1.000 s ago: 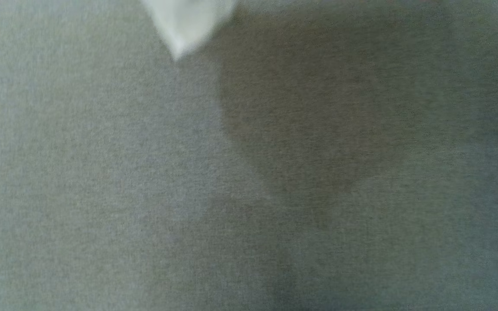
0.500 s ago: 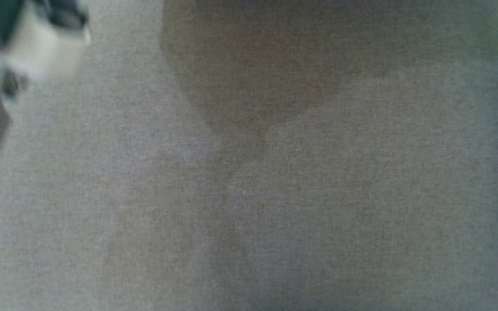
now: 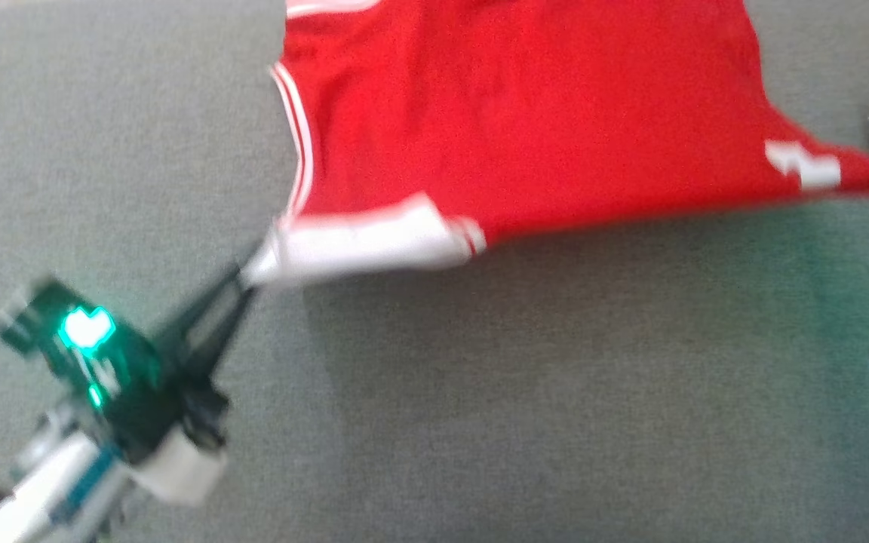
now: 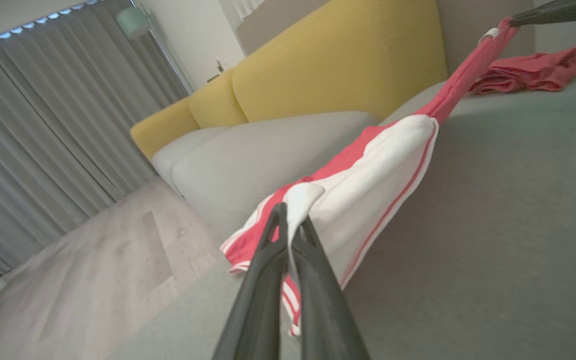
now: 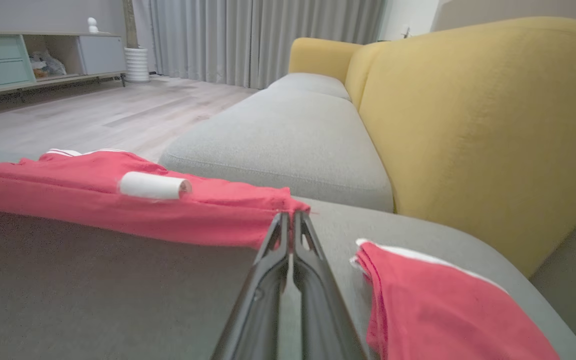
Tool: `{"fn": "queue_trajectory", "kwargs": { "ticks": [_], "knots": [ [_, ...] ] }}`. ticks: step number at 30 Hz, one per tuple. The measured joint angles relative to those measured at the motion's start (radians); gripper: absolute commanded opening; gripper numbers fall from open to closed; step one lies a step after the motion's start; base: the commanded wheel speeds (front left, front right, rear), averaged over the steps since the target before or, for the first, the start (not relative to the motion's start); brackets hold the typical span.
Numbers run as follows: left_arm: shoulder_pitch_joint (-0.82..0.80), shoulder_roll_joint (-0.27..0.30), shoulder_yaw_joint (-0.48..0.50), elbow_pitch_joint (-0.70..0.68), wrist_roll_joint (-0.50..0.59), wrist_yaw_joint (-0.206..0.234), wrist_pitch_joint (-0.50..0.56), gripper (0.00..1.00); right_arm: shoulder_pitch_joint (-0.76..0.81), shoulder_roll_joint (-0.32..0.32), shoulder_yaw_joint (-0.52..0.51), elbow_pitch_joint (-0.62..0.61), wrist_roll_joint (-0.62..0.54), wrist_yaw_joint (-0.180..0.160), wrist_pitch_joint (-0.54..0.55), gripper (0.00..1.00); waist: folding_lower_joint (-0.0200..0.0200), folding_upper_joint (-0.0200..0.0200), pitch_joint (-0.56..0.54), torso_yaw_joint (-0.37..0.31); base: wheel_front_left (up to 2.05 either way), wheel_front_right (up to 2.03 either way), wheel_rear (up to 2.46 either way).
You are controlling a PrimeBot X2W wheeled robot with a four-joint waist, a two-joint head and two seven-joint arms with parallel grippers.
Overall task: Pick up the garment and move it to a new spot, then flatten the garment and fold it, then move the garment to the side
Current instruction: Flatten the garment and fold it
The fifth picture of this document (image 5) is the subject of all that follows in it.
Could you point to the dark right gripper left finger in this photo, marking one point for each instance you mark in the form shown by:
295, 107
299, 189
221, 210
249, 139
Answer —
258, 310

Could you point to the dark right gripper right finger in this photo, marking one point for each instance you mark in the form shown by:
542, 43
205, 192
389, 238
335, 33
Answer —
323, 320

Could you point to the red white sports jersey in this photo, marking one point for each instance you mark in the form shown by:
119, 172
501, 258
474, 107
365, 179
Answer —
68, 210
443, 315

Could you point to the large grey sofa seat cushion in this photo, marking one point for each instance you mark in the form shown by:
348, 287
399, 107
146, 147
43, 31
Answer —
93, 300

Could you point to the medium grey sofa seat cushion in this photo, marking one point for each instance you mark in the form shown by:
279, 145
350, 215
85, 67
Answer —
278, 145

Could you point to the small grey sofa seat cushion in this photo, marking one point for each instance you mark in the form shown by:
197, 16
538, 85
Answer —
310, 84

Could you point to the yellow sofa backrest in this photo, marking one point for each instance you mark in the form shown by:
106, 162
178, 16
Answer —
493, 140

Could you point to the grey pleated curtain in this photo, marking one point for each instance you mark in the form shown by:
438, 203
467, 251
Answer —
248, 40

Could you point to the white ribbed plant pot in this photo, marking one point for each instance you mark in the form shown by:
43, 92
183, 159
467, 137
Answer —
137, 65

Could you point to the grey teal television cabinet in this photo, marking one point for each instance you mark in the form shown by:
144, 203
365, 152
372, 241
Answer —
100, 55

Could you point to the indoor tree plant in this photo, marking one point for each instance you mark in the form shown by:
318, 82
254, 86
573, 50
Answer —
129, 25

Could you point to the crumpled plastic bag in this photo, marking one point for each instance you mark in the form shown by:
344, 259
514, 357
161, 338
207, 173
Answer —
48, 65

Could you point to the small white figurine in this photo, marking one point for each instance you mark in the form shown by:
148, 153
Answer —
92, 26

